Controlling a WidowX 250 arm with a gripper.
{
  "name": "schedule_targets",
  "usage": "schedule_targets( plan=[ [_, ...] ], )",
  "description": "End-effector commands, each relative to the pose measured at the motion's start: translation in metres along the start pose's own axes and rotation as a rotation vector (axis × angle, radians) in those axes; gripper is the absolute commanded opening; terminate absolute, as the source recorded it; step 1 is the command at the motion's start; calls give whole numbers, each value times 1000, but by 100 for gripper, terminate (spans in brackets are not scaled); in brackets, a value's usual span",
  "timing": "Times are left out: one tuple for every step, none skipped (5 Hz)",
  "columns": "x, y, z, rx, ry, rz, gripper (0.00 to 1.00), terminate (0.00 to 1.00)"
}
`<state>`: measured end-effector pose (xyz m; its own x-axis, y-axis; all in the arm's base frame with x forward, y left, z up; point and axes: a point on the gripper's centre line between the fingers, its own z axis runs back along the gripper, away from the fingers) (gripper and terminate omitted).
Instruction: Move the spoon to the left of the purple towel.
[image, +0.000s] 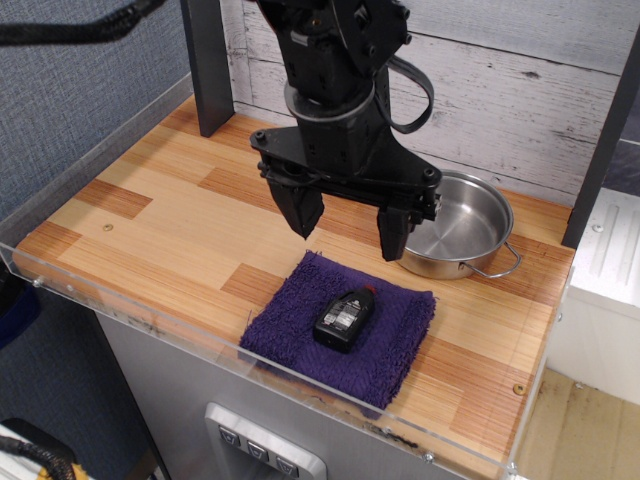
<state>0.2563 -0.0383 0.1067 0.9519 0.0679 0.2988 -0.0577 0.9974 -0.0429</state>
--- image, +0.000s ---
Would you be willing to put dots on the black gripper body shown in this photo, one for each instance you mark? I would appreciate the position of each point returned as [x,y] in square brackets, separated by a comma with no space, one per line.
[349,151]

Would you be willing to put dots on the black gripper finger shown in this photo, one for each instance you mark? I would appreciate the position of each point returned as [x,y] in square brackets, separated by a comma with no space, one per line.
[394,228]
[301,207]

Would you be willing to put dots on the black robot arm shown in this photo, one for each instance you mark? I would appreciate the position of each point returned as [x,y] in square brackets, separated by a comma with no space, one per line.
[338,56]

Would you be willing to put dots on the purple towel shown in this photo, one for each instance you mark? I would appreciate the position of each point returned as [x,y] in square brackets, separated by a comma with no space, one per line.
[374,370]

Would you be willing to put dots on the stainless steel pot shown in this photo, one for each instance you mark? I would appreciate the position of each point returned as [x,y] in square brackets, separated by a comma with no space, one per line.
[469,235]

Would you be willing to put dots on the small black bottle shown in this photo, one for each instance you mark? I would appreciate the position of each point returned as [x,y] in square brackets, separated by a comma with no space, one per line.
[341,322]

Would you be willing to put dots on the white cabinet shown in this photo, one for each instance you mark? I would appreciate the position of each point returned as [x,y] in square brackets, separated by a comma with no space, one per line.
[596,338]

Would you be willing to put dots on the silver dispenser panel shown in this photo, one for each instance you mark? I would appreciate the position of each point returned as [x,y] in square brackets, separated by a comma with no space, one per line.
[245,450]

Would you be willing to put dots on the clear acrylic guard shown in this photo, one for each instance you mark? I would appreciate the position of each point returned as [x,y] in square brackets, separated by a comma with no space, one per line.
[173,240]

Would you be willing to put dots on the dark grey right post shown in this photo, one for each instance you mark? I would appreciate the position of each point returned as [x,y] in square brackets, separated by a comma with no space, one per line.
[612,130]

